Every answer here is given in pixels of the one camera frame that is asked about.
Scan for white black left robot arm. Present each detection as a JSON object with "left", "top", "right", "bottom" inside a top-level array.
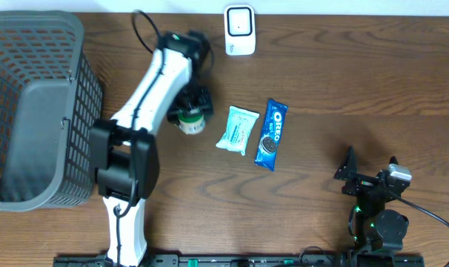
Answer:
[{"left": 90, "top": 30, "right": 213, "bottom": 266}]

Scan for grey plastic basket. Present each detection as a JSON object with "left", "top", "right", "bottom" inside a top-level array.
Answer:
[{"left": 0, "top": 11, "right": 103, "bottom": 212}]

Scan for black right camera cable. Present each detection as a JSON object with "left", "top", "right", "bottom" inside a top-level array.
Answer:
[{"left": 379, "top": 177, "right": 449, "bottom": 267}]

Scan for blue Oreo cookie pack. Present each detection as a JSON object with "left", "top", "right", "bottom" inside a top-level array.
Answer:
[{"left": 254, "top": 99, "right": 288, "bottom": 171}]

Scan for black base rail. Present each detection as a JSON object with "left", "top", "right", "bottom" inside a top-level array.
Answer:
[{"left": 53, "top": 254, "right": 425, "bottom": 267}]

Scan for white barcode scanner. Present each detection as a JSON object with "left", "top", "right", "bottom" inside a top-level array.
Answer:
[{"left": 224, "top": 4, "right": 256, "bottom": 56}]

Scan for green lid seasoning jar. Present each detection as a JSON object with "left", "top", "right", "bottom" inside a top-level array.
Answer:
[{"left": 178, "top": 113, "right": 206, "bottom": 135}]

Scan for mint green wipes pack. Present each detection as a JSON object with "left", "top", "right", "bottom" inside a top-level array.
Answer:
[{"left": 216, "top": 106, "right": 259, "bottom": 156}]

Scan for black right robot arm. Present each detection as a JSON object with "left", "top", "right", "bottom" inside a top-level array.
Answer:
[{"left": 334, "top": 147, "right": 412, "bottom": 266}]

